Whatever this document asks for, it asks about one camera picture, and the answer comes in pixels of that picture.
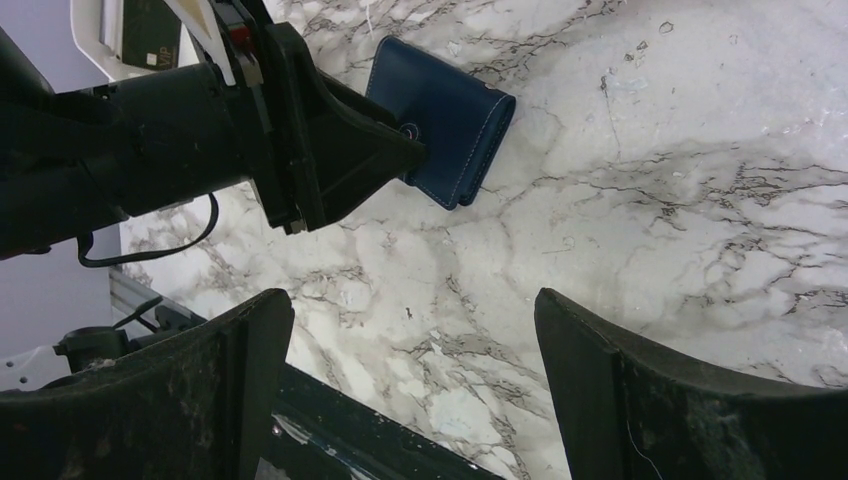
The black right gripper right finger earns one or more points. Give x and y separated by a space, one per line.
631 408

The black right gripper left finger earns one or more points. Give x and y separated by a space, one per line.
194 406

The black metal base rail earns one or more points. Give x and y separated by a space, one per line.
317 432

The black VIP card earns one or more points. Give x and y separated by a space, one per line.
150 35

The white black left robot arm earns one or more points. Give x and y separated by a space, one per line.
43 144

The blue leather card holder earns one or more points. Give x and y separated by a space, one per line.
460 119

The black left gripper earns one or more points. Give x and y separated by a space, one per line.
164 139

